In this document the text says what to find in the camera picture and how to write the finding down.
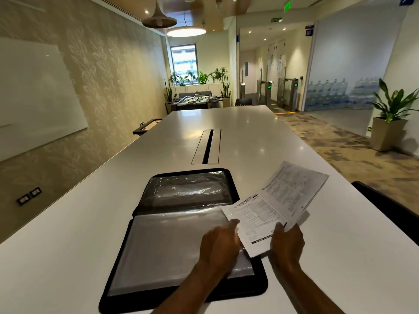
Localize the person's left hand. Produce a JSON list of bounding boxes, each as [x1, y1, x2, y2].
[[198, 218, 244, 278]]

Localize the person's right hand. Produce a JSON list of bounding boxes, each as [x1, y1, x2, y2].
[[270, 221, 306, 275]]

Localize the brown zippered folder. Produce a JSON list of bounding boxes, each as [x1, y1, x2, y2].
[[99, 168, 269, 314]]

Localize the printed white paper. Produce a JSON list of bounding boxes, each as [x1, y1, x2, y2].
[[221, 160, 330, 258]]

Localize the person's right forearm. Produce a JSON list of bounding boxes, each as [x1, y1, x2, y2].
[[275, 262, 346, 314]]

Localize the person's left forearm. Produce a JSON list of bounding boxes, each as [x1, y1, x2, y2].
[[152, 260, 225, 314]]

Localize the black office chair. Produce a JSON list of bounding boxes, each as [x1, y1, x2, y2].
[[351, 181, 419, 246]]

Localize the black framed wooden game board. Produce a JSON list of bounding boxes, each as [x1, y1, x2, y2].
[[132, 118, 163, 136]]

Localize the black foosball table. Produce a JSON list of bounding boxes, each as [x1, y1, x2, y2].
[[172, 94, 223, 111]]

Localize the large leafy plant beige planter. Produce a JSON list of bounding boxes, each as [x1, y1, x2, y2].
[[370, 78, 419, 152]]

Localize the grey turnstile gate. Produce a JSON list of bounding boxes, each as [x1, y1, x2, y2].
[[277, 77, 299, 112], [256, 78, 273, 106]]

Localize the stack of blue water jugs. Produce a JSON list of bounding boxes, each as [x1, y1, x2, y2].
[[304, 77, 382, 111]]

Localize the low white cabinet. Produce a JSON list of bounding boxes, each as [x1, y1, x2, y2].
[[172, 82, 225, 95]]

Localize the bushy palm potted plant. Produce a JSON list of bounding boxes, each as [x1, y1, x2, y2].
[[209, 67, 228, 84]]

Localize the window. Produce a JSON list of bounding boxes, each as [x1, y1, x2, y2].
[[170, 44, 199, 77]]

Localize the round white ceiling lamp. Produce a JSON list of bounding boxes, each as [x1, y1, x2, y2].
[[166, 25, 207, 38]]

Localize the brown cone pendant lamp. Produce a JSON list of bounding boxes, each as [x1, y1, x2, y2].
[[142, 0, 178, 29]]

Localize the grey table cable slot cover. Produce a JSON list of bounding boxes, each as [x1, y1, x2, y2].
[[191, 129, 222, 165]]

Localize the white glass wall whiteboard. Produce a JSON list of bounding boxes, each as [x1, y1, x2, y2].
[[0, 37, 88, 162]]

